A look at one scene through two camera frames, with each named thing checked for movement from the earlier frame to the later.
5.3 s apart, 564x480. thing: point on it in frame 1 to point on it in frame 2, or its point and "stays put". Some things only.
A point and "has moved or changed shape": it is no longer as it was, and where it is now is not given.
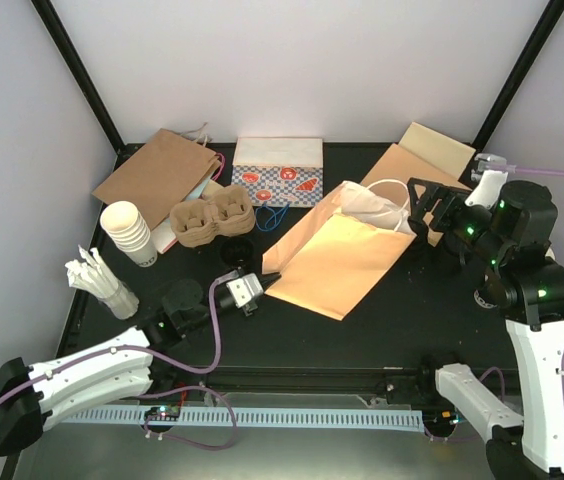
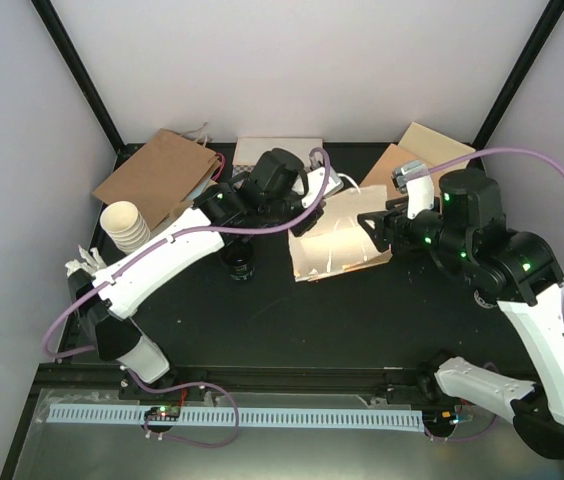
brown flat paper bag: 163,175 stays put
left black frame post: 48,15 stays put
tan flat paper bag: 446,154 stays put
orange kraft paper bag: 332,259 has moved or changed shape
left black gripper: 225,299 to 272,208
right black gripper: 436,192 to 392,219
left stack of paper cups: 130,229 stays put
